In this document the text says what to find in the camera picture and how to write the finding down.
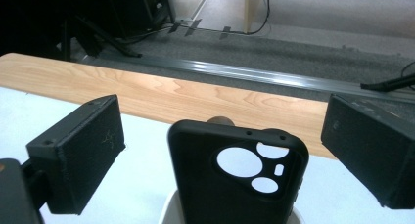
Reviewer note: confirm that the brown round knob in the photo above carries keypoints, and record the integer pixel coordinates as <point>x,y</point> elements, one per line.
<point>221,120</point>

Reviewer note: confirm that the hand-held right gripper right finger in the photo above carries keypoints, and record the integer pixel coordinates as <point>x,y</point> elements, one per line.
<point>368,152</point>

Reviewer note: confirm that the white board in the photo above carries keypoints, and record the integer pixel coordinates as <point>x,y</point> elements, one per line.
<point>140,171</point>

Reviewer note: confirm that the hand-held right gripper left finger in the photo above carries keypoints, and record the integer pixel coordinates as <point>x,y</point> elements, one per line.
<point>81,155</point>

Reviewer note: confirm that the white plastic bin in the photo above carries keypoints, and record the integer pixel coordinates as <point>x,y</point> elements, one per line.
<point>170,211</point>

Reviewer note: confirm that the black tripod stand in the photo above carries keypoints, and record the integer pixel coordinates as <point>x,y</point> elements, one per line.
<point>388,83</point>
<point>107,41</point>

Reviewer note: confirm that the black phone case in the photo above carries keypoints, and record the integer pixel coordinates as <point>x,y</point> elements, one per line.
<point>208,191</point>

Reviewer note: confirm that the wooden table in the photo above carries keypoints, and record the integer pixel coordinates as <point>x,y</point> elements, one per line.
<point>163,93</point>

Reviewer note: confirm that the metal floor rail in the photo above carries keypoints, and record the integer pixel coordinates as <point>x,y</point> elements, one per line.
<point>244,74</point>

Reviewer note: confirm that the black cabinet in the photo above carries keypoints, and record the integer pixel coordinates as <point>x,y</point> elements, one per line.
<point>140,12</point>

